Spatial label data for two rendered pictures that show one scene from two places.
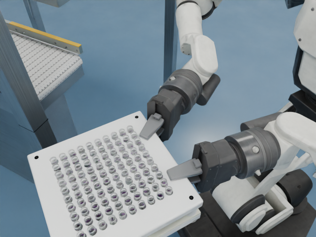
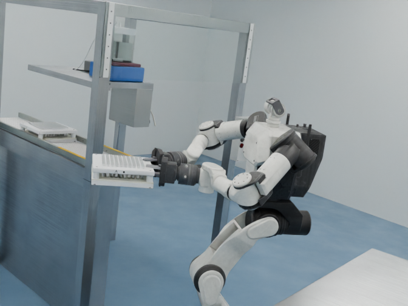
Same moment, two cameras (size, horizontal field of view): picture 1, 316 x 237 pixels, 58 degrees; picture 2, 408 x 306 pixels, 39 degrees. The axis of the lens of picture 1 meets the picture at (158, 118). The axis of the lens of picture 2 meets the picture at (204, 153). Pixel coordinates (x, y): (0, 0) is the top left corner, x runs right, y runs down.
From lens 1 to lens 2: 207 cm
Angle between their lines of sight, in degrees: 39
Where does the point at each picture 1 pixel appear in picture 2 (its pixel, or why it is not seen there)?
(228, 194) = (197, 262)
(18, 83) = (97, 147)
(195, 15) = (201, 139)
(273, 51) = not seen: hidden behind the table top
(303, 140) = (207, 166)
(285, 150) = (201, 172)
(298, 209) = not seen: outside the picture
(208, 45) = (198, 147)
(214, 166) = (164, 162)
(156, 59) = not seen: hidden behind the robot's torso
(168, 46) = (218, 211)
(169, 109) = (159, 152)
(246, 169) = (180, 173)
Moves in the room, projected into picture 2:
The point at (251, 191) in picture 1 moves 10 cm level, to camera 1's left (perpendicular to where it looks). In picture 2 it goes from (210, 255) to (189, 251)
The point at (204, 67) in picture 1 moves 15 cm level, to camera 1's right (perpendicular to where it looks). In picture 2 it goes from (189, 152) to (221, 158)
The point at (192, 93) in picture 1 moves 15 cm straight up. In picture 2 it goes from (176, 157) to (180, 124)
